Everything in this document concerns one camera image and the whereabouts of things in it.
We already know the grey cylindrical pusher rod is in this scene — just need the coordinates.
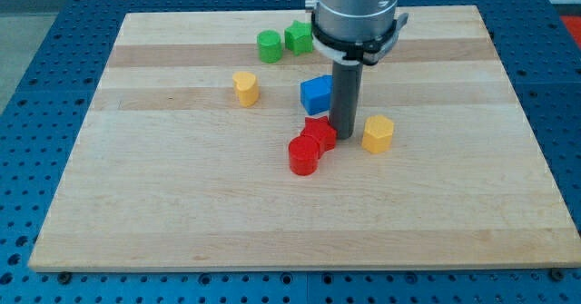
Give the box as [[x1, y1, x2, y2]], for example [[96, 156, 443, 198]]
[[329, 62, 362, 140]]

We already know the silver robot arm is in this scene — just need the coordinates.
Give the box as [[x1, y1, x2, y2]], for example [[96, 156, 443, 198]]
[[310, 0, 409, 140]]

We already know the yellow hexagon block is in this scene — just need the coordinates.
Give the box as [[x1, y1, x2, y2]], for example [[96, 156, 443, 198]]
[[361, 115, 395, 154]]

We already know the yellow heart block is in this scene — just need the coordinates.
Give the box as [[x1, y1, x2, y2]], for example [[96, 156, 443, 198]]
[[232, 72, 260, 107]]

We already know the blue cube block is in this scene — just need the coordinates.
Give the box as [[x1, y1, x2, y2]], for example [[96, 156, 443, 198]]
[[300, 75, 332, 115]]

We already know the red star block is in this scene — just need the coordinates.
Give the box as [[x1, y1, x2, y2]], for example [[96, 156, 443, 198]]
[[300, 116, 337, 158]]

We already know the green star block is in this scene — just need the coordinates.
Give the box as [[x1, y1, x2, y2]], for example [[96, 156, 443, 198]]
[[284, 20, 313, 55]]

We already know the green cylinder block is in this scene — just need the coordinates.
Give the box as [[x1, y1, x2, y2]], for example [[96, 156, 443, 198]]
[[257, 30, 282, 64]]

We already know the red cylinder block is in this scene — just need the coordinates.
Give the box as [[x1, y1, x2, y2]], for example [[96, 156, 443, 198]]
[[288, 135, 320, 176]]

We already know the light wooden board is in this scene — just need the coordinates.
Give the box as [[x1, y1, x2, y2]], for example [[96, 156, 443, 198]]
[[28, 5, 580, 272]]

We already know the black and white clamp ring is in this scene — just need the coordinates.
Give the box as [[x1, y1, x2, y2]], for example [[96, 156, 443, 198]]
[[310, 12, 409, 66]]

